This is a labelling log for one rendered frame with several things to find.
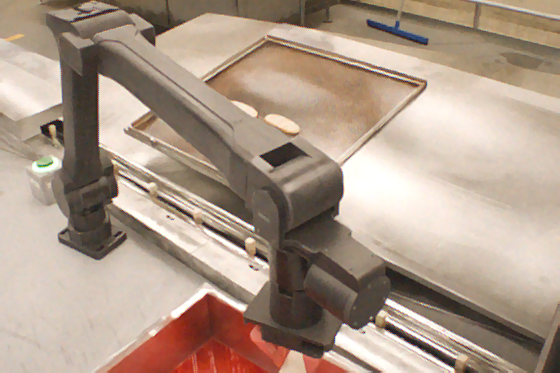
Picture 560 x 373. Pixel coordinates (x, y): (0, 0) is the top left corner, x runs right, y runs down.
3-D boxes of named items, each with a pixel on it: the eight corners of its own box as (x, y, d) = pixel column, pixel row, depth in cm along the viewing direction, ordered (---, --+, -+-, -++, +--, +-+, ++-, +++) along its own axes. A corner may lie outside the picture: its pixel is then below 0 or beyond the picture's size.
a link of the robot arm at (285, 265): (298, 202, 62) (255, 225, 59) (347, 232, 57) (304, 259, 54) (298, 254, 65) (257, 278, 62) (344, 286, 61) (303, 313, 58)
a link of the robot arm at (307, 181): (130, 41, 84) (60, 62, 78) (128, 3, 80) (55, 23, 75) (353, 208, 59) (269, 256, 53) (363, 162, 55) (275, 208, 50)
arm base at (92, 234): (56, 241, 117) (98, 261, 111) (47, 207, 113) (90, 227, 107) (86, 218, 123) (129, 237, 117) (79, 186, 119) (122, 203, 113)
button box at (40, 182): (33, 206, 133) (21, 165, 128) (62, 192, 138) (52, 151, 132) (51, 220, 129) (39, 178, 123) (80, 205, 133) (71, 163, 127)
